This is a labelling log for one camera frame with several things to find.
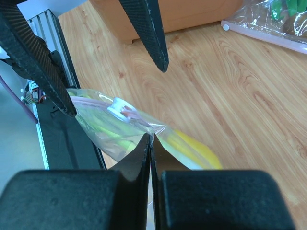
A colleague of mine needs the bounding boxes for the fake green celery stalk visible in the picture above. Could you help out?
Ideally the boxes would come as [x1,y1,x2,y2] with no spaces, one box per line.
[71,96,137,161]

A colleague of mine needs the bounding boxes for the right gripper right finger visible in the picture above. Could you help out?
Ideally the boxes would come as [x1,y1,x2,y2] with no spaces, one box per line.
[150,137,295,230]

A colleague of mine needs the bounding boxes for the clear zip bag pink slider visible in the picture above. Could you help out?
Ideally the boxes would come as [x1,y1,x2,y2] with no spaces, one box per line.
[67,89,222,170]

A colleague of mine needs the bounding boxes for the orange plastic basket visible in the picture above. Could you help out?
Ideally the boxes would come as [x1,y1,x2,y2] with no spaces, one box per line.
[90,0,243,45]

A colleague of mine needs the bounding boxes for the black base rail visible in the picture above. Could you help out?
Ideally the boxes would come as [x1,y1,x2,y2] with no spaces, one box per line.
[28,10,106,170]

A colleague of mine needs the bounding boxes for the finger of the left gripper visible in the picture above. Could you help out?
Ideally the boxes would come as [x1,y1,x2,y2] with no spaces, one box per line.
[120,0,169,72]
[0,2,77,117]

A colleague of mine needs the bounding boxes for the zip bag with dotted fruit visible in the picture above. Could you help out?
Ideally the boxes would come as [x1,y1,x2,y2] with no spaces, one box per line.
[221,0,307,54]

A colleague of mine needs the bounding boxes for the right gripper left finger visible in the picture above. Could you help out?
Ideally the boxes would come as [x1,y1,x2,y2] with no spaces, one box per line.
[0,134,150,230]

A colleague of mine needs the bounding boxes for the fake yellow lemon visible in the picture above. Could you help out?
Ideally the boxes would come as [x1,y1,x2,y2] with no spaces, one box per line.
[157,128,223,170]

